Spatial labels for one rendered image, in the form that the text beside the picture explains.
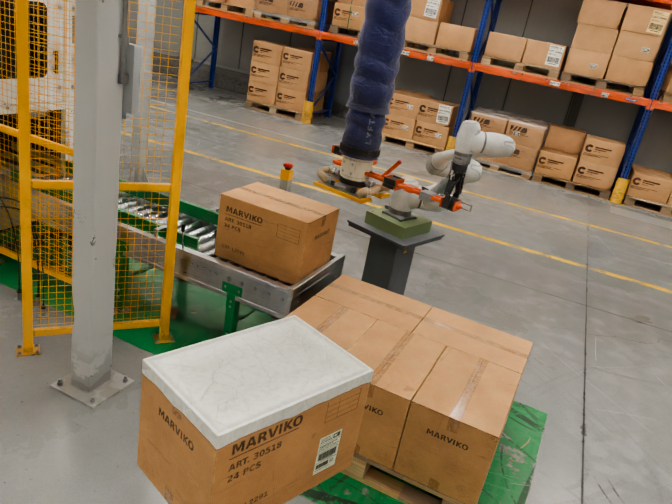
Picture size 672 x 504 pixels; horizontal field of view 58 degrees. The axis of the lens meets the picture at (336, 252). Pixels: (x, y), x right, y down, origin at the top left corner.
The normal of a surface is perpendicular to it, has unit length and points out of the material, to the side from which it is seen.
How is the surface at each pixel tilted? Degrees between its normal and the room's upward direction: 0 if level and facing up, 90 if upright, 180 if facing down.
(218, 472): 90
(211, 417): 0
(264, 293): 90
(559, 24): 90
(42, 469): 0
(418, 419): 90
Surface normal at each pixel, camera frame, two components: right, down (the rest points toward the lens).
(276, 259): -0.44, 0.27
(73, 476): 0.18, -0.91
